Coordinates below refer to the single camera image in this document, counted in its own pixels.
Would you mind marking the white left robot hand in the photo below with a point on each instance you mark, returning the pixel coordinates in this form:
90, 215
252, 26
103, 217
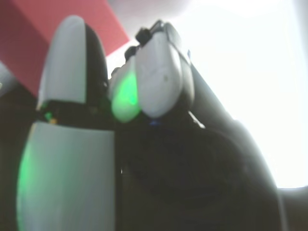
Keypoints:
72, 168

